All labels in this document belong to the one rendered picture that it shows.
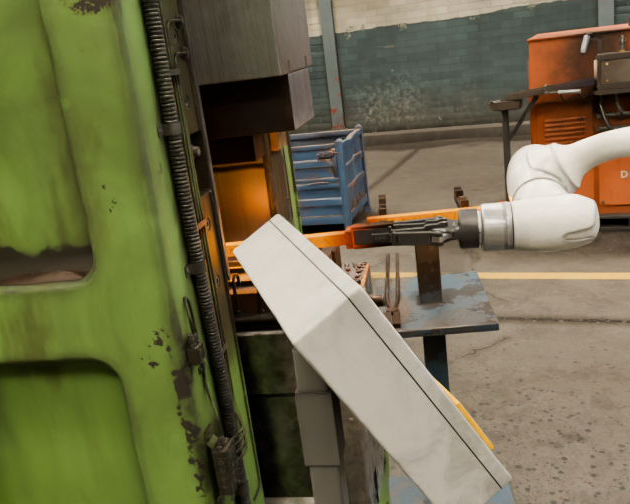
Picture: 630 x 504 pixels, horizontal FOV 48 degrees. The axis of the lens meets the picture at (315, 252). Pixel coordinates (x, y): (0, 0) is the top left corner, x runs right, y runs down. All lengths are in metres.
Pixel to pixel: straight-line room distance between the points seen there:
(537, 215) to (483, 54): 7.67
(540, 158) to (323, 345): 0.90
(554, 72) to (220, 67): 3.81
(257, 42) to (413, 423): 0.70
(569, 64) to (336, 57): 4.95
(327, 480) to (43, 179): 0.59
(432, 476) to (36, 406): 0.73
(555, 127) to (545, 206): 3.55
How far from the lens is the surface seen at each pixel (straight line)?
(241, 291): 1.35
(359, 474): 1.43
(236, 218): 1.67
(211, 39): 1.20
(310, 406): 0.85
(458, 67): 9.02
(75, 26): 1.00
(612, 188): 4.96
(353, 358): 0.65
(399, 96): 9.20
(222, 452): 1.13
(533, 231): 1.33
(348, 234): 1.36
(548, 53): 4.85
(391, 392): 0.68
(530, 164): 1.45
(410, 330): 1.77
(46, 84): 1.09
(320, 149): 5.16
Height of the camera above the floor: 1.41
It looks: 17 degrees down
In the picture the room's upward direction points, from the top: 7 degrees counter-clockwise
